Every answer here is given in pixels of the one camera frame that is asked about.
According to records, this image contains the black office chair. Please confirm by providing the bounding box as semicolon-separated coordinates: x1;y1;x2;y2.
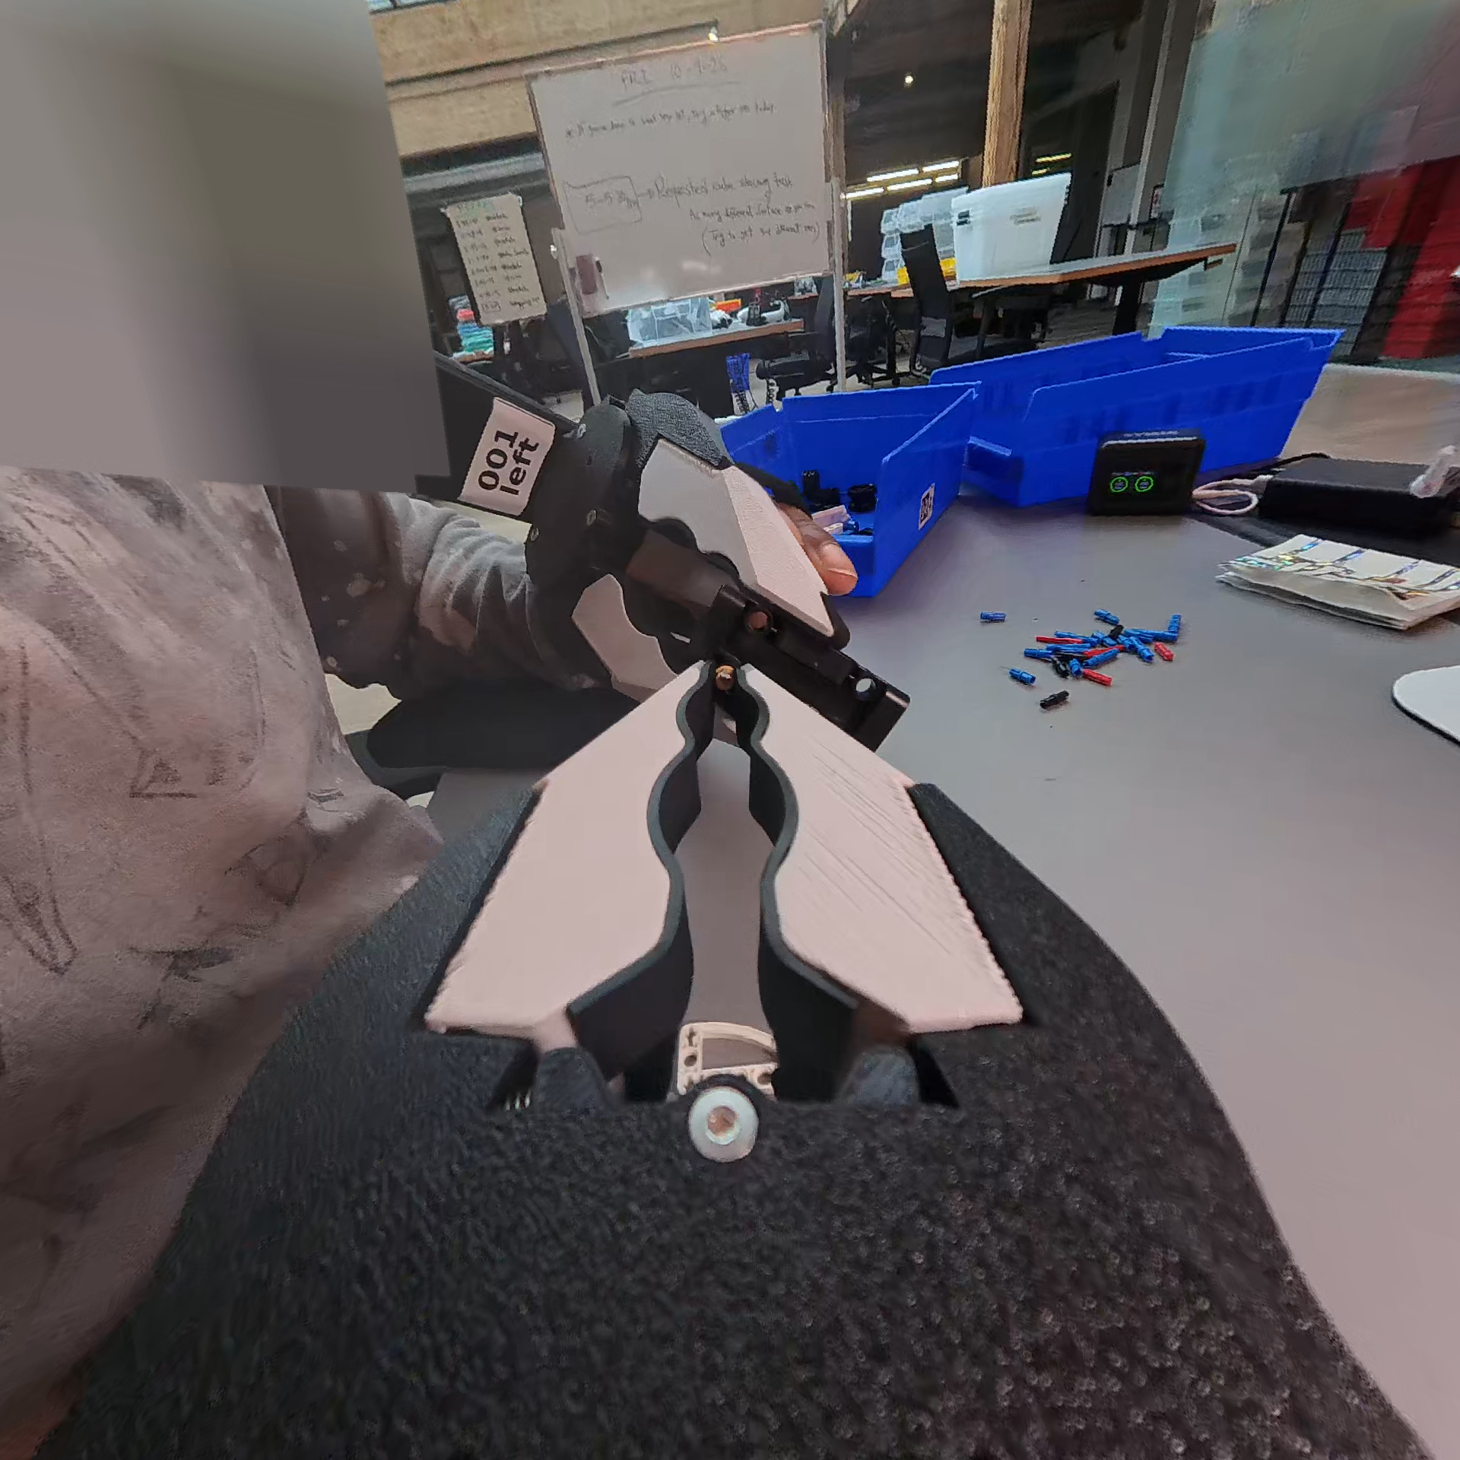
900;223;1028;378
757;273;839;395

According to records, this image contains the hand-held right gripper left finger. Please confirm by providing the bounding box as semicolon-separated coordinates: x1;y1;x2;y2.
424;661;714;1104

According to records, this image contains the black chair armrest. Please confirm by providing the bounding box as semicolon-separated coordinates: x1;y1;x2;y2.
346;678;640;799

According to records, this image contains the person's grey sweatshirt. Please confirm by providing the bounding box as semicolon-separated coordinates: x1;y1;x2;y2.
0;466;447;1428

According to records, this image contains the person's left hand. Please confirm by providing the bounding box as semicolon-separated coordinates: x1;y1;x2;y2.
780;506;860;597

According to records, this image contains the whiteboard on stand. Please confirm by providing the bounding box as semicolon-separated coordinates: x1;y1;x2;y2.
526;22;845;401

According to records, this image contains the folded paper booklet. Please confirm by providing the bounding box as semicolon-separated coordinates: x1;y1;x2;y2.
1216;532;1460;631

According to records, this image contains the person's left forearm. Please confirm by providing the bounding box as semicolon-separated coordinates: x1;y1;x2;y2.
267;488;594;691

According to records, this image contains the black toy brick assembly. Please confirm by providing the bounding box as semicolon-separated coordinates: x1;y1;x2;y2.
632;524;911;748

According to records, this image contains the pile of coloured pins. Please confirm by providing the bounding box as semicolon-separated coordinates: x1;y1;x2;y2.
978;606;1183;711

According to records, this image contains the white storage box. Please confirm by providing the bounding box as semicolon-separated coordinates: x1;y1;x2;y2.
949;173;1073;281

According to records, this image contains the wooden pillar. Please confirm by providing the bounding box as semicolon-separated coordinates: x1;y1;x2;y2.
982;0;1034;190

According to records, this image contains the grey desk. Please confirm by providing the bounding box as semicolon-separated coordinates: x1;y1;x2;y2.
0;361;1460;1460

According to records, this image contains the wooden background table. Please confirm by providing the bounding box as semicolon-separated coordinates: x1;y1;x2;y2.
626;319;806;412
848;241;1239;343

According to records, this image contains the book stand with white base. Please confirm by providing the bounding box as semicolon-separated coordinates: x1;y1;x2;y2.
1391;666;1460;743

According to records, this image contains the black power adapter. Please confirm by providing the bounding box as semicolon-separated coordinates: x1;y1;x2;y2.
1254;456;1451;532

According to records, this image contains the blue plastic bin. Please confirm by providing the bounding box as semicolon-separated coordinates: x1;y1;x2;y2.
929;326;1346;509

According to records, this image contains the handwritten paper sheet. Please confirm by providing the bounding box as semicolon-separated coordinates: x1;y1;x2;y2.
442;193;549;326

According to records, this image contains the white curved panel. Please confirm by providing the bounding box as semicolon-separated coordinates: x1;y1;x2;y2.
679;1021;780;1102

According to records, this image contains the rack of storage drawers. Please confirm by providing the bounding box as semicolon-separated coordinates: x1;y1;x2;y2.
1277;159;1460;366

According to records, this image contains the black device with green display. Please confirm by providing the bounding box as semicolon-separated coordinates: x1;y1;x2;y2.
1086;428;1207;517

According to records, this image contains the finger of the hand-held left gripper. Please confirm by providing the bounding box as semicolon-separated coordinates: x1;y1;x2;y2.
635;436;839;637
570;570;692;702

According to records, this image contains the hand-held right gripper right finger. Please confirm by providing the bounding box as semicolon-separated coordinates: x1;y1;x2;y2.
734;667;1026;1104

